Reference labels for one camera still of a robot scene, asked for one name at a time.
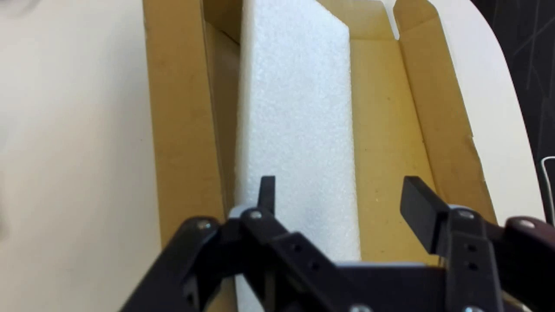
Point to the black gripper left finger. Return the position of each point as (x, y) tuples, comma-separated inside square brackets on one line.
[(248, 271)]

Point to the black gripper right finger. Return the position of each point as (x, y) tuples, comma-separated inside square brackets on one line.
[(491, 266)]

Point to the white foam paper sheet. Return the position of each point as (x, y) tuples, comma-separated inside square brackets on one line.
[(295, 115)]

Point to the brown cardboard box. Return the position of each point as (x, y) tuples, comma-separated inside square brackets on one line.
[(184, 115)]

